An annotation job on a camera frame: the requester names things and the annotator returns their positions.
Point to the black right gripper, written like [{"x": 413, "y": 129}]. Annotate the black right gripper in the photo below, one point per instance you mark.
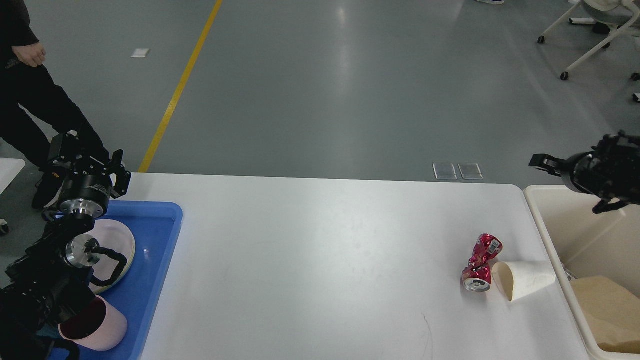
[{"x": 577, "y": 170}]

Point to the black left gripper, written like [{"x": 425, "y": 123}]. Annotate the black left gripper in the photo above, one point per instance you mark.
[{"x": 86, "y": 193}]

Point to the pink plate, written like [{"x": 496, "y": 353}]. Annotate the pink plate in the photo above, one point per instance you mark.
[{"x": 104, "y": 230}]

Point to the crushed red can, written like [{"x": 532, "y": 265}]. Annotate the crushed red can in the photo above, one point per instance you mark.
[{"x": 477, "y": 276}]

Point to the brown paper bag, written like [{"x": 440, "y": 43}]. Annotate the brown paper bag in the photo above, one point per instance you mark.
[{"x": 612, "y": 313}]

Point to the pink mug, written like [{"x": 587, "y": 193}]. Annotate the pink mug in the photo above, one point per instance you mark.
[{"x": 98, "y": 327}]

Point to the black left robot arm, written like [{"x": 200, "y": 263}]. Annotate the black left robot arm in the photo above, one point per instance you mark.
[{"x": 50, "y": 284}]

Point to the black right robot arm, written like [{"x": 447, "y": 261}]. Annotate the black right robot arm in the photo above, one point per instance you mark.
[{"x": 610, "y": 171}]

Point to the yellow plate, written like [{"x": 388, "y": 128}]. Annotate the yellow plate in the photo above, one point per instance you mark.
[{"x": 125, "y": 245}]

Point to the beige plastic bin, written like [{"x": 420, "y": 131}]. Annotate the beige plastic bin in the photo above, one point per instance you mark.
[{"x": 582, "y": 244}]

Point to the right floor outlet cover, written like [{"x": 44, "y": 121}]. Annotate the right floor outlet cover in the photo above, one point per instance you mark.
[{"x": 470, "y": 171}]

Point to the floor outlet cover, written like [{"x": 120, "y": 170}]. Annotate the floor outlet cover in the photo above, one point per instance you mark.
[
  {"x": 445, "y": 171},
  {"x": 470, "y": 171}
]

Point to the blue plastic tray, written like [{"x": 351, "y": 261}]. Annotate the blue plastic tray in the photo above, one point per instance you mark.
[{"x": 155, "y": 227}]

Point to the white side table corner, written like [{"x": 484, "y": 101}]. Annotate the white side table corner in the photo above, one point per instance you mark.
[{"x": 9, "y": 169}]

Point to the person in black clothes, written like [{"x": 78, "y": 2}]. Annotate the person in black clothes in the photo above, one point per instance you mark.
[{"x": 27, "y": 90}]

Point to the left floor outlet cover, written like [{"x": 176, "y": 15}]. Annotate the left floor outlet cover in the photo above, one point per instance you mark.
[{"x": 445, "y": 171}]

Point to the white paper cup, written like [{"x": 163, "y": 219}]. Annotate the white paper cup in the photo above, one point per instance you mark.
[{"x": 518, "y": 279}]

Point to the white rolling chair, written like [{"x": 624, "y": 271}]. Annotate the white rolling chair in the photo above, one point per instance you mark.
[{"x": 610, "y": 18}]

